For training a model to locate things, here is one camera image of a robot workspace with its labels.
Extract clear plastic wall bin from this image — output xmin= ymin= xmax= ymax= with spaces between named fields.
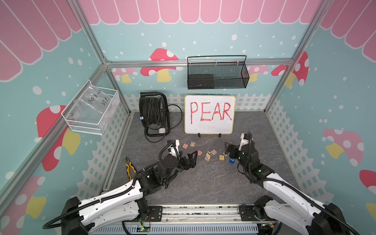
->
xmin=61 ymin=80 xmax=120 ymax=135

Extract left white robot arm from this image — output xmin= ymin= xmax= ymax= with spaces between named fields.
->
xmin=42 ymin=151 xmax=198 ymax=235

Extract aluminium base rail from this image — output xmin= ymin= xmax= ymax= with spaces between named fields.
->
xmin=96 ymin=204 xmax=324 ymax=235

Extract yellow handled pliers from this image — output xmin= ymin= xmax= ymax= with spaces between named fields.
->
xmin=125 ymin=157 xmax=137 ymax=181

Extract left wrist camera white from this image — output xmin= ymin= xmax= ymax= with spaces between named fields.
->
xmin=167 ymin=140 xmax=180 ymax=154

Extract black box in basket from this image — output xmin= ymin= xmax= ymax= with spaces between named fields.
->
xmin=187 ymin=74 xmax=214 ymax=90

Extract black mesh wall basket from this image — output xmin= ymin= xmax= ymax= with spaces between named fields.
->
xmin=187 ymin=55 xmax=250 ymax=90

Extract white board with PEAR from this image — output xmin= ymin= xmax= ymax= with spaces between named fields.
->
xmin=184 ymin=95 xmax=237 ymax=135

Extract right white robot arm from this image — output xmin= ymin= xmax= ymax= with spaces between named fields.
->
xmin=224 ymin=133 xmax=358 ymax=235

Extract black cable reel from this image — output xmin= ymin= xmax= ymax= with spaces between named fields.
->
xmin=139 ymin=92 xmax=183 ymax=144

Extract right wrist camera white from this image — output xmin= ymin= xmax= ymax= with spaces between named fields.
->
xmin=239 ymin=133 xmax=249 ymax=151

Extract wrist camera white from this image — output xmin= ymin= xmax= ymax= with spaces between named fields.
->
xmin=239 ymin=133 xmax=249 ymax=151
xmin=167 ymin=140 xmax=180 ymax=154

